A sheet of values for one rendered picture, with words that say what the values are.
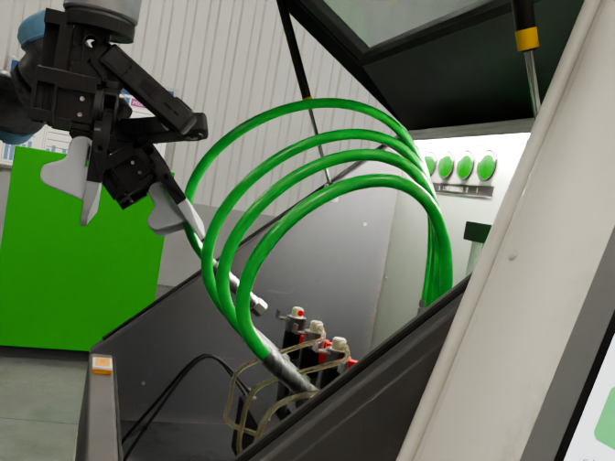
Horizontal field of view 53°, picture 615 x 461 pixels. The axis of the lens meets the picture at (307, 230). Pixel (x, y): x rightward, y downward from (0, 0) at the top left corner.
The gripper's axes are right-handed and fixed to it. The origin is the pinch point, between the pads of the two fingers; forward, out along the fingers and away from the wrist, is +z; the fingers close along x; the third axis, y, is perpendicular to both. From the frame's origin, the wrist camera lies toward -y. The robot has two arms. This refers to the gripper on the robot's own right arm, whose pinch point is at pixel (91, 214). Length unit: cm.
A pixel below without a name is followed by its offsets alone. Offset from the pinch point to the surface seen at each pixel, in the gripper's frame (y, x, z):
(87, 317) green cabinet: -6, -336, 93
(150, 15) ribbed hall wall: -28, -659, -177
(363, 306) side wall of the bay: -54, -43, 14
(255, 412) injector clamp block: -25.0, -10.3, 24.6
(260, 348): -17.1, 12.8, 9.5
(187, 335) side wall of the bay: -20, -43, 23
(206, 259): -13.4, -3.2, 3.6
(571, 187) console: -33.5, 31.3, -9.8
